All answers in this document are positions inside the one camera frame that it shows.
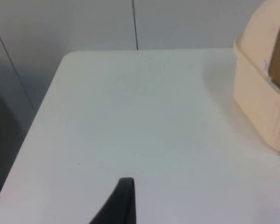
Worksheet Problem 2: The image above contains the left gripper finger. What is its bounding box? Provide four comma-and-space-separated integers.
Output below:
88, 177, 137, 224

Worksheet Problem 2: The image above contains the cream box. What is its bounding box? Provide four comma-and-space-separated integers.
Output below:
232, 0, 280, 156

